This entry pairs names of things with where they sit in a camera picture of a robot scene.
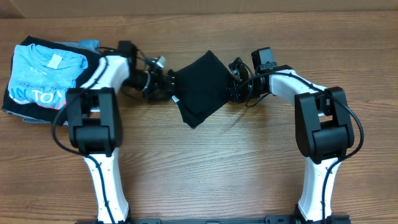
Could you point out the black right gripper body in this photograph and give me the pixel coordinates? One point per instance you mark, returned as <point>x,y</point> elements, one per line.
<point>238,88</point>

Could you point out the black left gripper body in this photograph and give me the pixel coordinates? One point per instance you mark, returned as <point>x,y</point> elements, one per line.
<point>148,83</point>

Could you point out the black t-shirt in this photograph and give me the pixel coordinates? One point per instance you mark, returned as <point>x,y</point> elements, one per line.
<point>201,88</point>

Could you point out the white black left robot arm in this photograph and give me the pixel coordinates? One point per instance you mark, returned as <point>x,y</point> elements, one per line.
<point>95,126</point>

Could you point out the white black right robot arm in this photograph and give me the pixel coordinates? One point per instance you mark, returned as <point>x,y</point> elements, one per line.
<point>323,129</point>

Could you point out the light blue printed t-shirt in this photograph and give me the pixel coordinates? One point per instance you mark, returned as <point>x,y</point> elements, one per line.
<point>42,75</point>

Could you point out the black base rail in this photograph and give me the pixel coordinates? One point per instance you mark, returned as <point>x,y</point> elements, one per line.
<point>211,221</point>

